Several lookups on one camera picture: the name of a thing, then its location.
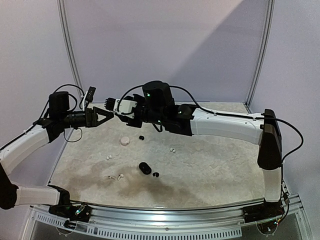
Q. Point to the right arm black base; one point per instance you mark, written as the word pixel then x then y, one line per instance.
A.
pixel 262 211

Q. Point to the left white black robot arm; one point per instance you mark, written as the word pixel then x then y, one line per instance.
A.
pixel 43 131

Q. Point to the aluminium front rail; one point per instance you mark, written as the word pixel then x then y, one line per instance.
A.
pixel 111 223

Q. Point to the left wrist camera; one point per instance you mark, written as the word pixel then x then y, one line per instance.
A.
pixel 87 97

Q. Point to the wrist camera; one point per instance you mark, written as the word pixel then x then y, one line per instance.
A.
pixel 87 97
pixel 123 108

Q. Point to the metal corner post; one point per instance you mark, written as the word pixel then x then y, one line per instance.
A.
pixel 66 34
pixel 262 51

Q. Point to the left metal corner post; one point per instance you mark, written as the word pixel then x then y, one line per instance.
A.
pixel 66 34

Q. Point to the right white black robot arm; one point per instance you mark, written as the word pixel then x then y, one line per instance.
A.
pixel 157 106

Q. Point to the right metal corner post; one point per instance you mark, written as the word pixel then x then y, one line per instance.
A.
pixel 262 51

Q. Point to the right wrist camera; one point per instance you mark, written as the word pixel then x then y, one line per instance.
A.
pixel 123 108

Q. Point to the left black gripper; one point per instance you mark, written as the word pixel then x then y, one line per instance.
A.
pixel 91 119

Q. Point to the pink round charging case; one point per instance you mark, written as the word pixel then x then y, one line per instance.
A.
pixel 125 140

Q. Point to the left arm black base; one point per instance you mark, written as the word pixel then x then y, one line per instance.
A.
pixel 74 211

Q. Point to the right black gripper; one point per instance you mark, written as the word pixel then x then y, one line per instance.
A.
pixel 136 116

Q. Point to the black oval charging case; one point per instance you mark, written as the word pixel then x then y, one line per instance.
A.
pixel 145 168

